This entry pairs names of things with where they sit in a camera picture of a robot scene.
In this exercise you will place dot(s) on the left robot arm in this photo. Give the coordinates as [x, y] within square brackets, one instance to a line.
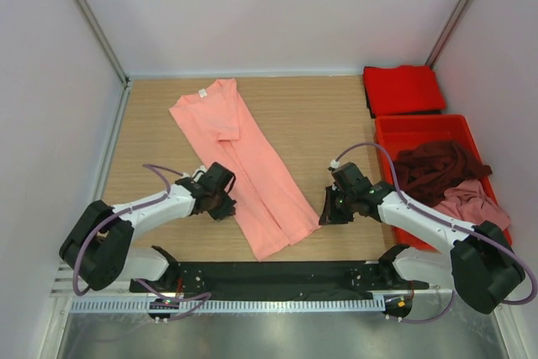
[99, 248]

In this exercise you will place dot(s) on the right corner aluminium post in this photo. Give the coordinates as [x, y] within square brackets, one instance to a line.
[455, 17]

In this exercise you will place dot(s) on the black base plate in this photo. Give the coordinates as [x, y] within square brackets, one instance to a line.
[285, 280]

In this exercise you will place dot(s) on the slotted cable duct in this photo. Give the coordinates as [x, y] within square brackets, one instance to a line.
[147, 305]

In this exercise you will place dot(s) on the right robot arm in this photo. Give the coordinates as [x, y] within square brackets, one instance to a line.
[483, 267]

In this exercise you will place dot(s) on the folded red t shirt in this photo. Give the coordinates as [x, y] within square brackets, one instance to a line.
[402, 90]

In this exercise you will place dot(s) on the corner aluminium post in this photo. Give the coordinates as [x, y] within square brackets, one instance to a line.
[102, 40]
[455, 17]

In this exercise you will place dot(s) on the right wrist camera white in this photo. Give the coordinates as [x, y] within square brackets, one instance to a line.
[334, 164]

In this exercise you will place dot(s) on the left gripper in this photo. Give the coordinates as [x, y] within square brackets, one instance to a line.
[227, 209]

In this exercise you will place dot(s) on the dark maroon t shirt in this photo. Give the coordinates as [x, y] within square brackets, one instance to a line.
[427, 171]

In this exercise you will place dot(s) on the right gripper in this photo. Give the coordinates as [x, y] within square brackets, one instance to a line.
[329, 215]

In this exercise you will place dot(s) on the dusty pink t shirt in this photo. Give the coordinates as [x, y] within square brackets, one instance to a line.
[468, 202]

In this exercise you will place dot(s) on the salmon pink t shirt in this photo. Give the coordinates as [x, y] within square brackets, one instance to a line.
[271, 210]

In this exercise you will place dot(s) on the left corner aluminium post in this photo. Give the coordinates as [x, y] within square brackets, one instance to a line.
[102, 40]

